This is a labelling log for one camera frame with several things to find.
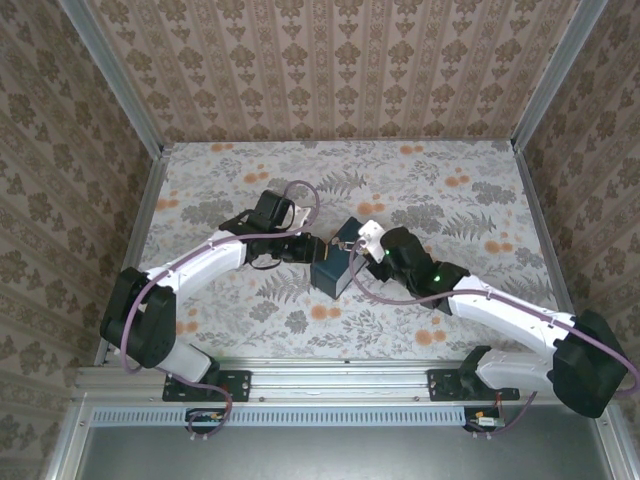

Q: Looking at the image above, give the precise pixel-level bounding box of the blue painted tin box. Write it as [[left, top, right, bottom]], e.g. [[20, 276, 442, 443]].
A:
[[309, 215, 374, 300]]

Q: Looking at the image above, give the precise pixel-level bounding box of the small green circuit board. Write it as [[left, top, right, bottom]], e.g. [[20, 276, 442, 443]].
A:
[[185, 408, 225, 434], [467, 408, 505, 432]]

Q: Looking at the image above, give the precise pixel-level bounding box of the grey metal sheet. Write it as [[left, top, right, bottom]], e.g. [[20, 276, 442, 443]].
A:
[[74, 404, 619, 480]]

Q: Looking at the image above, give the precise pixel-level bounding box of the aluminium side rail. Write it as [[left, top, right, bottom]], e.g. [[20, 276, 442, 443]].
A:
[[93, 144, 175, 366], [513, 142, 577, 317]]

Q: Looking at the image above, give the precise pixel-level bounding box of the long aluminium base rail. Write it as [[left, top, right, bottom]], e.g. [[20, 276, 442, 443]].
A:
[[74, 357, 617, 402]]

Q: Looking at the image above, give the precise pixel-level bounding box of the white slotted cable duct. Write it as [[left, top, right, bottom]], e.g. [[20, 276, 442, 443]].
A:
[[92, 405, 471, 427]]

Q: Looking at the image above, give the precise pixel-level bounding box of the aluminium frame post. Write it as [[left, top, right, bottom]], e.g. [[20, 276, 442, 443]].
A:
[[58, 0, 167, 157], [510, 0, 609, 151]]

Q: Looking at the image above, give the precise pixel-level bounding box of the aluminium frame bar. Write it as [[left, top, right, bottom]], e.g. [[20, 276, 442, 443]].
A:
[[592, 399, 639, 480], [42, 394, 96, 480]]

